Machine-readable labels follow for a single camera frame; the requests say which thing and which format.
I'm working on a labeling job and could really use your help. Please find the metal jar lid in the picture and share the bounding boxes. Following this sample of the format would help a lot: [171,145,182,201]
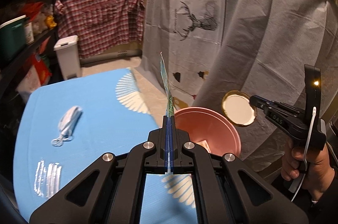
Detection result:
[221,90,258,127]

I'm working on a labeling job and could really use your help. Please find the green printed packet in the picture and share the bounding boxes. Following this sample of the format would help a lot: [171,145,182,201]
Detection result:
[159,52,175,118]

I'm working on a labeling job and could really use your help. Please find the orange sack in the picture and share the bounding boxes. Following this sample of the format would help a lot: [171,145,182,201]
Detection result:
[31,53,52,85]

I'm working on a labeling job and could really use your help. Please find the red plastic bag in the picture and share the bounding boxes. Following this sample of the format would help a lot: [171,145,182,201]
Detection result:
[25,2,44,16]

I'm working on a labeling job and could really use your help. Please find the pink plastic basin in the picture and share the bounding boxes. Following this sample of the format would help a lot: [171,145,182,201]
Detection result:
[174,107,242,161]

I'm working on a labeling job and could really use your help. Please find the white cable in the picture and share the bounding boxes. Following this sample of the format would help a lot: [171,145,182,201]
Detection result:
[290,107,318,202]

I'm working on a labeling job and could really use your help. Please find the black metal shelf rack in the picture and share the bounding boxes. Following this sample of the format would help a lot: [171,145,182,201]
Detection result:
[0,0,62,99]

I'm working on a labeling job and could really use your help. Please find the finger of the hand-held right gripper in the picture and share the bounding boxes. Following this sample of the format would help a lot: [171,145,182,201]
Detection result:
[249,95,302,119]

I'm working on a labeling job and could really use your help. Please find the green box with white lid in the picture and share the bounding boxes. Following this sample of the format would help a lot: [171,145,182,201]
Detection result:
[0,14,28,62]

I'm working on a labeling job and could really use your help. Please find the blue fan print table mat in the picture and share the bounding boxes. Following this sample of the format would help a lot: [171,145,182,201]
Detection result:
[12,67,202,224]

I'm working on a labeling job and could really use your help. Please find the red plaid shirt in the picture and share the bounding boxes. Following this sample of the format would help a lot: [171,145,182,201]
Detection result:
[55,0,146,60]

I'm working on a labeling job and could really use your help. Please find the blue face mask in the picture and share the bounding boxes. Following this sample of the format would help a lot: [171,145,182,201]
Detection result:
[50,105,84,148]

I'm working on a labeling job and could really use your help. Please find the clear plastic wrapper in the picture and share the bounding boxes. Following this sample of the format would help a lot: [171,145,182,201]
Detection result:
[33,160,63,199]

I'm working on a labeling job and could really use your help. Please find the white and pink sack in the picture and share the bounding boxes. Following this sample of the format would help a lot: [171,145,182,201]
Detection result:
[17,65,43,100]

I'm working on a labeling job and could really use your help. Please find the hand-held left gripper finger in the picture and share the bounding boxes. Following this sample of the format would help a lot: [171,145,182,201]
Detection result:
[169,116,309,224]
[29,116,170,224]

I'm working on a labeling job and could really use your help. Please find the grey deer-print cloth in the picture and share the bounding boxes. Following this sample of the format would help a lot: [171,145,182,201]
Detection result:
[191,0,338,180]

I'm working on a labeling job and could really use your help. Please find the white lidded bin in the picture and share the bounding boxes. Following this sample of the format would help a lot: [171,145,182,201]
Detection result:
[53,35,82,81]

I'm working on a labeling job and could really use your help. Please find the person's right hand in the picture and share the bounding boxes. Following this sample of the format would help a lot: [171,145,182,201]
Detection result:
[280,145,331,200]

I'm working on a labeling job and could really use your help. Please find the grey deer print cloth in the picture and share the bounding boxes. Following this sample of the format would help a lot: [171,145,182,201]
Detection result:
[141,0,231,109]

